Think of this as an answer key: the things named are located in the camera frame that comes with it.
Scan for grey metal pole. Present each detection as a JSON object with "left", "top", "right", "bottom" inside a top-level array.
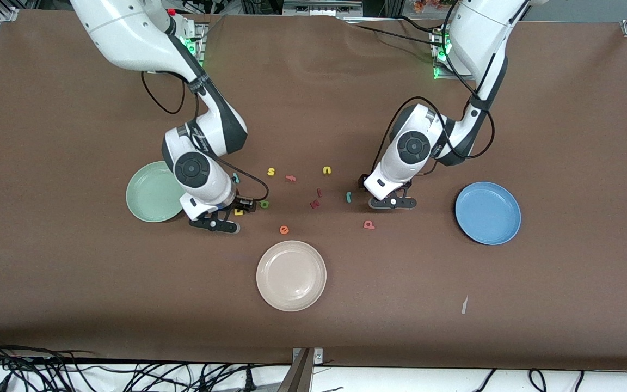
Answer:
[{"left": 276, "top": 348, "right": 314, "bottom": 392}]

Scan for beige plate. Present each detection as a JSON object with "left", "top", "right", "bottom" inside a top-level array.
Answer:
[{"left": 256, "top": 240, "right": 327, "bottom": 312}]

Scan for black cable across table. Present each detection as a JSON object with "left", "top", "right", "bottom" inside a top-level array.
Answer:
[{"left": 338, "top": 16, "right": 445, "bottom": 50}]

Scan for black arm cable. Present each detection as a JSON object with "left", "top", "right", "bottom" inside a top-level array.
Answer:
[
  {"left": 140, "top": 70, "right": 269, "bottom": 203},
  {"left": 371, "top": 0, "right": 496, "bottom": 175}
]

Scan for grey metal table bracket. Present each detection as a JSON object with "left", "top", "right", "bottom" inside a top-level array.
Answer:
[{"left": 292, "top": 347, "right": 324, "bottom": 365}]

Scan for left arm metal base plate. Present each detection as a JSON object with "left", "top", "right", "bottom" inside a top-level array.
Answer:
[{"left": 432, "top": 30, "right": 458, "bottom": 80}]

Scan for orange artificial flowers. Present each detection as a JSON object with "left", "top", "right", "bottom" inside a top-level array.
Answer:
[{"left": 414, "top": 0, "right": 458, "bottom": 13}]

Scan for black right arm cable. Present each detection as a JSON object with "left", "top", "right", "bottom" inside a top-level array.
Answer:
[{"left": 140, "top": 70, "right": 269, "bottom": 203}]

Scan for grey box behind table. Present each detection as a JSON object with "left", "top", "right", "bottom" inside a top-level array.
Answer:
[{"left": 284, "top": 0, "right": 363, "bottom": 16}]

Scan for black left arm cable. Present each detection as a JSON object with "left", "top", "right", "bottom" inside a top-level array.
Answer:
[{"left": 371, "top": 0, "right": 496, "bottom": 175}]

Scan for blue plate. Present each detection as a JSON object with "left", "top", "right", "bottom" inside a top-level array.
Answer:
[{"left": 454, "top": 181, "right": 522, "bottom": 246}]

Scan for black floor cable tangle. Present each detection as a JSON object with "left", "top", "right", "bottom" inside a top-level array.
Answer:
[{"left": 0, "top": 335, "right": 271, "bottom": 392}]

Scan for pale green plate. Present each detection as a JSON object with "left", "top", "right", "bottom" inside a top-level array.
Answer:
[{"left": 126, "top": 161, "right": 190, "bottom": 223}]

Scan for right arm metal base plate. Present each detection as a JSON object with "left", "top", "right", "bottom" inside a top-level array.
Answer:
[{"left": 180, "top": 22, "right": 206, "bottom": 70}]

